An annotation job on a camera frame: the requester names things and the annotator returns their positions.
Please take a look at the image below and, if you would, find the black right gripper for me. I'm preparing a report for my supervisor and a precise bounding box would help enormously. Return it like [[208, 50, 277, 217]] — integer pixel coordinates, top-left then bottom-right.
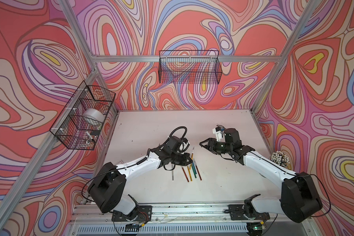
[[199, 138, 232, 155]]

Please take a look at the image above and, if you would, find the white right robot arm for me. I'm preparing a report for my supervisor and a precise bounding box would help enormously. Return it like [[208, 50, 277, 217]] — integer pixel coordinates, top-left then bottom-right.
[[199, 127, 323, 223]]

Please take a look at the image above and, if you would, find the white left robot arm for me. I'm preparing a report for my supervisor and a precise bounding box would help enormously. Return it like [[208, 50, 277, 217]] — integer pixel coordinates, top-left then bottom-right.
[[88, 136, 193, 215]]

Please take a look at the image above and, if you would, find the clear cup of craft knives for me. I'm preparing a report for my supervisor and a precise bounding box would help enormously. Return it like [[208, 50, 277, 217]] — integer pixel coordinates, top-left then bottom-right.
[[270, 151, 290, 168]]

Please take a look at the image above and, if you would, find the red capped knife right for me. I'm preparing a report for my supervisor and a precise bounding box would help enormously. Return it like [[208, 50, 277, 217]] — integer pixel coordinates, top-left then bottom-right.
[[193, 159, 202, 181]]

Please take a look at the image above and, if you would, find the red capped knife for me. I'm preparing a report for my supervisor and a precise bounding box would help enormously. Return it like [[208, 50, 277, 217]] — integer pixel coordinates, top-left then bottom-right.
[[193, 159, 202, 181], [182, 166, 190, 183]]

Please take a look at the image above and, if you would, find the red capped knife left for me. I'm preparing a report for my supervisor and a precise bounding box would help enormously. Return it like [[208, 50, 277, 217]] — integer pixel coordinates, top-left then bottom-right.
[[182, 166, 190, 183]]

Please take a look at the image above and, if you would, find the green capped knife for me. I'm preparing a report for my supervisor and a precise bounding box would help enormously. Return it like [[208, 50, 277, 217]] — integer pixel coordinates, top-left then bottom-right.
[[191, 164, 197, 178]]

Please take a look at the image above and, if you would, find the yellow capped knife middle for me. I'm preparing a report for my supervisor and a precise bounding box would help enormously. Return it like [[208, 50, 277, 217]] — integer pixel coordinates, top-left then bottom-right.
[[187, 167, 192, 182]]

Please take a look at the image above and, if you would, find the white tape roll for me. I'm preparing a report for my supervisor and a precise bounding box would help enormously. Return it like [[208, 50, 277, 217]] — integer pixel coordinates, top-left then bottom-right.
[[82, 108, 105, 126]]

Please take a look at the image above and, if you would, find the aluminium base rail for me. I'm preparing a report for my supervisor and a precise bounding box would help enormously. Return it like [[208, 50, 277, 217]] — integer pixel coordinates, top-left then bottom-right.
[[67, 202, 285, 236]]

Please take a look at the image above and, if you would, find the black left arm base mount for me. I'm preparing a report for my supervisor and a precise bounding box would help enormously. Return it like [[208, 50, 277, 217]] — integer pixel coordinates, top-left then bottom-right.
[[111, 194, 152, 222]]

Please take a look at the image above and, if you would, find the black wire basket back wall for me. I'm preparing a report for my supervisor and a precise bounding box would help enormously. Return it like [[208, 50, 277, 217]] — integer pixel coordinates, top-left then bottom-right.
[[158, 49, 222, 85]]

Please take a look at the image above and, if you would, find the black wire basket wall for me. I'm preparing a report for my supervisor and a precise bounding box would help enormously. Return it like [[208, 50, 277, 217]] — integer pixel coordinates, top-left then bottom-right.
[[158, 49, 222, 85], [50, 82, 116, 150]]

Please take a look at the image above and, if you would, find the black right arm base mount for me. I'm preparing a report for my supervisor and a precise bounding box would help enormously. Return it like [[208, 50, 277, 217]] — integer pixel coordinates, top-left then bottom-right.
[[223, 194, 270, 221]]

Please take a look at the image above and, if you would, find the black wire basket left wall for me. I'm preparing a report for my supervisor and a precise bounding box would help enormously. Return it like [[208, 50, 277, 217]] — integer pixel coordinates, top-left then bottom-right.
[[50, 82, 116, 150]]

